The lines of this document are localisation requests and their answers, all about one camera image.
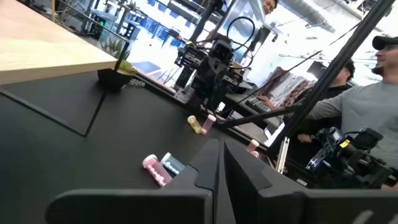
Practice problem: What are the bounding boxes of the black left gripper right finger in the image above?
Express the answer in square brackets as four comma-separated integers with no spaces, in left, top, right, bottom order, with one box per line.
[223,139,398,224]

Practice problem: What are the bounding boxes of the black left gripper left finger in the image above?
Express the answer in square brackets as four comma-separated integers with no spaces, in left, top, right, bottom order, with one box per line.
[45,138,221,224]

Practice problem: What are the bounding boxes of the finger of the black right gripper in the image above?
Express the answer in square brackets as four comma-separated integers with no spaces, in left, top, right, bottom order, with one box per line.
[206,72,231,111]
[175,66,198,95]

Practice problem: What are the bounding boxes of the pink pill bottle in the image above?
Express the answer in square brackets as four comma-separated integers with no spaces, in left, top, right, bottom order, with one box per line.
[142,154,174,188]
[200,114,217,136]

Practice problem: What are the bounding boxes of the yellow pill bottle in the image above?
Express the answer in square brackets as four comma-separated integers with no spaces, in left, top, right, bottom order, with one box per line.
[187,115,203,135]

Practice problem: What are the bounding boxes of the wooden shelf black metal legs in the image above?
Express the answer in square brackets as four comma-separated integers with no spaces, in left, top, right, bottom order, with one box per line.
[0,0,131,86]

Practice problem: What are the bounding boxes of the black computer keyboard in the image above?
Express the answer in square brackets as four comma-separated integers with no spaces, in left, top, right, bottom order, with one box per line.
[244,96,271,113]

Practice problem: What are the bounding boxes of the person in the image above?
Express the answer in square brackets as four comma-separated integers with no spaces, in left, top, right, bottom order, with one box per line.
[306,34,398,169]
[256,58,357,147]
[260,0,280,16]

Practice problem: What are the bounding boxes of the succulent plant black pot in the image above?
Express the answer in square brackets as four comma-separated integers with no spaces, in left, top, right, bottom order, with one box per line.
[96,37,146,93]

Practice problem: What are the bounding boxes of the black aluminium rig frame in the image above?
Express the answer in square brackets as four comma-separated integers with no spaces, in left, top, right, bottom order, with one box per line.
[216,0,398,175]

